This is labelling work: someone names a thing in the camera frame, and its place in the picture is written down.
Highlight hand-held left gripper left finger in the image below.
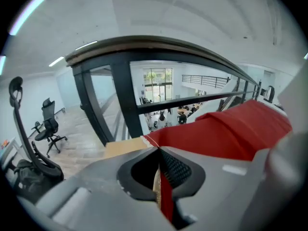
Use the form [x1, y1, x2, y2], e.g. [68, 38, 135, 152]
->
[36, 147, 178, 231]

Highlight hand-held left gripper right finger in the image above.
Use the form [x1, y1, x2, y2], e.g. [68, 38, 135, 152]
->
[158, 146, 256, 229]

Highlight red cloth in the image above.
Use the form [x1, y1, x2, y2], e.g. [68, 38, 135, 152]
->
[141, 99, 293, 222]

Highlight black office chair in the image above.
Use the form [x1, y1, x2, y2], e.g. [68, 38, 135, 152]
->
[9, 76, 65, 198]
[31, 97, 68, 159]

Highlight dark green jacket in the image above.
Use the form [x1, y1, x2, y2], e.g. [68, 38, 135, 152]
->
[14, 159, 49, 197]

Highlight silver electric kettle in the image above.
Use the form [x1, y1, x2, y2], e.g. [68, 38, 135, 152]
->
[263, 85, 275, 103]

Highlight black balcony railing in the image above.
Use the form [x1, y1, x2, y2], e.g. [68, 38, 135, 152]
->
[182, 75, 231, 89]

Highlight black metal railing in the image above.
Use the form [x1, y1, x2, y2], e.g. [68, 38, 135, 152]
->
[64, 35, 263, 146]

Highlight ceiling strip light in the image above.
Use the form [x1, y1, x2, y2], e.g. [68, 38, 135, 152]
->
[9, 0, 46, 36]
[49, 56, 65, 67]
[75, 40, 98, 51]
[0, 55, 7, 76]

